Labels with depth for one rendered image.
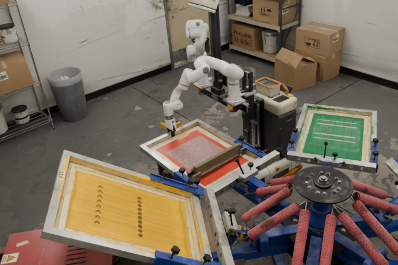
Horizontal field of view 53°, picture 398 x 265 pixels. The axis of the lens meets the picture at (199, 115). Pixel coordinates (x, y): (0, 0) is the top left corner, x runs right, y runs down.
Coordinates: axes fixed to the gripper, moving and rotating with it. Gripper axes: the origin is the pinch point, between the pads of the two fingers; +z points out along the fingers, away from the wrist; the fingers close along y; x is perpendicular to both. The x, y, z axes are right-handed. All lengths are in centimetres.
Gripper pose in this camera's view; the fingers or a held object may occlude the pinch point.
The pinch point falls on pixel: (171, 133)
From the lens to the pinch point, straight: 322.5
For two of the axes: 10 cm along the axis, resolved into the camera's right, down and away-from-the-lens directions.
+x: -7.8, 3.6, -5.1
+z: 0.8, 8.7, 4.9
